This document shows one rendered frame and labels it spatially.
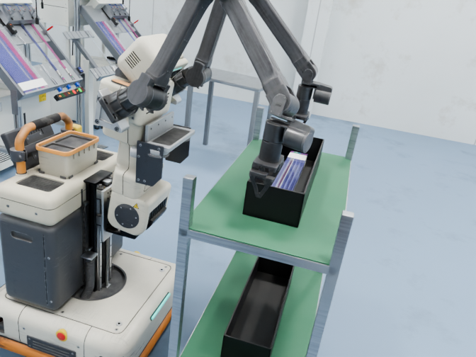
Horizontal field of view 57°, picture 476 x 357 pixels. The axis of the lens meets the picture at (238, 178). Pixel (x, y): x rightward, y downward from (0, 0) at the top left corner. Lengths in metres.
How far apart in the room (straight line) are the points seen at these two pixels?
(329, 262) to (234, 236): 0.26
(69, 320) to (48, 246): 0.34
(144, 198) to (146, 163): 0.17
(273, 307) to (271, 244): 0.76
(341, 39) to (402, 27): 0.78
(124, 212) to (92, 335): 0.50
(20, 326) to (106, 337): 0.37
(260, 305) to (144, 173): 0.76
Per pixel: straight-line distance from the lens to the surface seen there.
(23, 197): 1.76
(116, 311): 1.98
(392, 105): 6.54
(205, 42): 1.74
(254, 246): 1.20
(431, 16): 6.44
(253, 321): 1.86
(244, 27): 1.25
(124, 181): 1.68
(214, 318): 1.86
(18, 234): 1.87
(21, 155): 1.84
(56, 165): 1.83
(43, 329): 2.00
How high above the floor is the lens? 1.58
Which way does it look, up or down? 24 degrees down
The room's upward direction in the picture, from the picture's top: 8 degrees clockwise
